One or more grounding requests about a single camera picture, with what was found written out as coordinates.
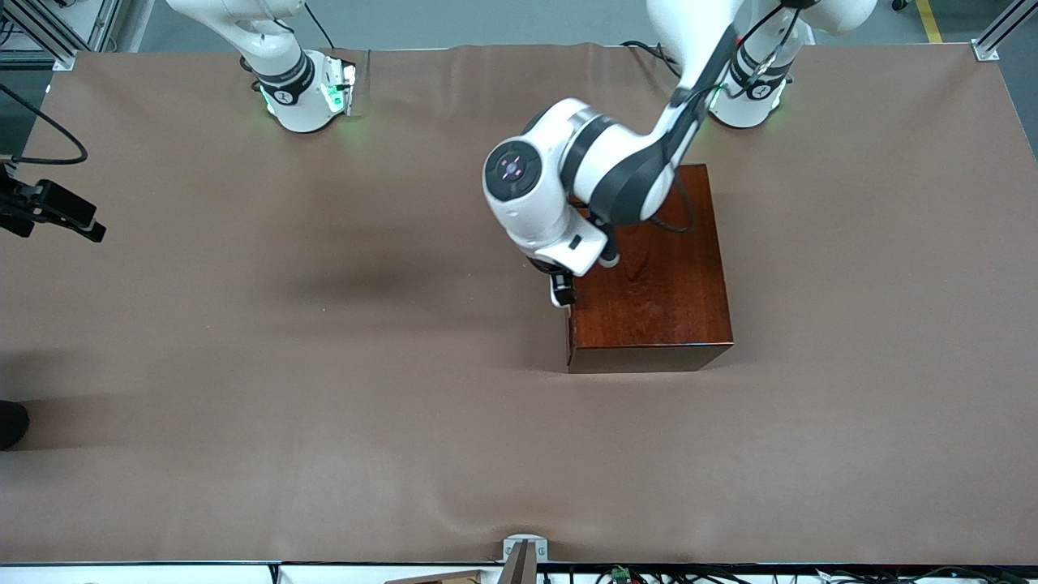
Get aluminium frame profile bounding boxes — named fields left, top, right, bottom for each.
left=972, top=0, right=1038, bottom=63

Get aluminium frame with shelf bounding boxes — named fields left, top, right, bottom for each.
left=0, top=0, right=122, bottom=72

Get grey mounting post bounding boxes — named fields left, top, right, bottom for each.
left=496, top=539, right=538, bottom=584

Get black right base cable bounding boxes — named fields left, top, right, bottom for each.
left=304, top=0, right=343, bottom=51

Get silver metal bracket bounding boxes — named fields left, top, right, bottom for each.
left=502, top=533, right=550, bottom=565

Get black round object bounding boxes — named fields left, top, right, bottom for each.
left=0, top=400, right=30, bottom=452

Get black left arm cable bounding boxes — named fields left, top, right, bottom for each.
left=645, top=0, right=804, bottom=236

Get black left base cables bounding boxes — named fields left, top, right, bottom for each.
left=620, top=39, right=678, bottom=78

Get light wooden board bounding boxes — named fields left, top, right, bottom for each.
left=384, top=569, right=487, bottom=584

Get dark brown wooden cabinet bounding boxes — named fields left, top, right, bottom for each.
left=565, top=165, right=735, bottom=374

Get brown table mat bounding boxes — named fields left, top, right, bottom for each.
left=0, top=42, right=1038, bottom=566

